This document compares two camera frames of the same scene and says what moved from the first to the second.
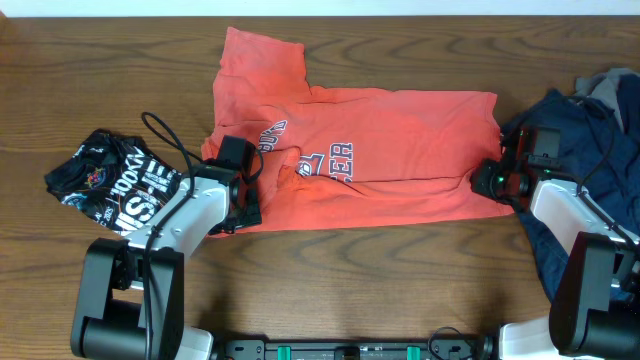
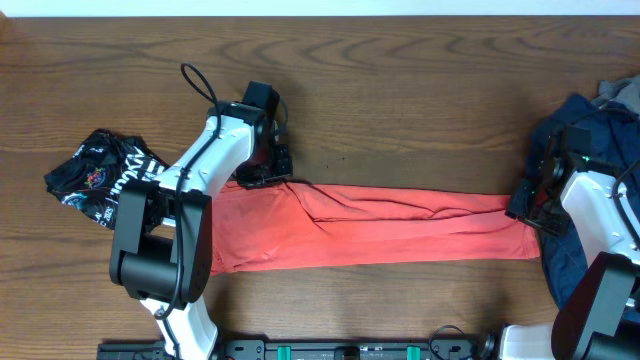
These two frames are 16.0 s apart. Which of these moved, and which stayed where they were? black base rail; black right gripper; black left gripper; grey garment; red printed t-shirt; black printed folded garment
Moved: black left gripper; red printed t-shirt; black right gripper; grey garment
Stayed: black printed folded garment; black base rail
